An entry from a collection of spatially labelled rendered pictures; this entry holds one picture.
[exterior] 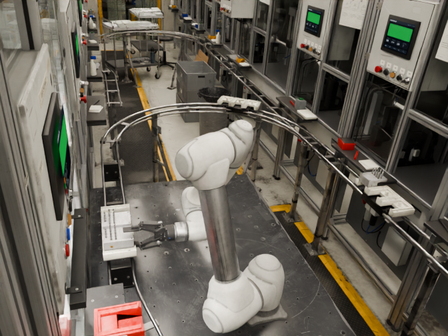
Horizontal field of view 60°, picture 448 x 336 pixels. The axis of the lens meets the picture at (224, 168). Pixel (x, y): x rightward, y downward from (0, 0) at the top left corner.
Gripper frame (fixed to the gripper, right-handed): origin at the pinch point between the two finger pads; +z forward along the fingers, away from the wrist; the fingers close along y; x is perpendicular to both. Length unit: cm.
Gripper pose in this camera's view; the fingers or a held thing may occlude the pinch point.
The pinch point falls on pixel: (129, 237)
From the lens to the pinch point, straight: 182.7
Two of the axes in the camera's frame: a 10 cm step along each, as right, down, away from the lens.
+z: -9.5, 0.5, -3.0
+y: 1.0, -8.7, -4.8
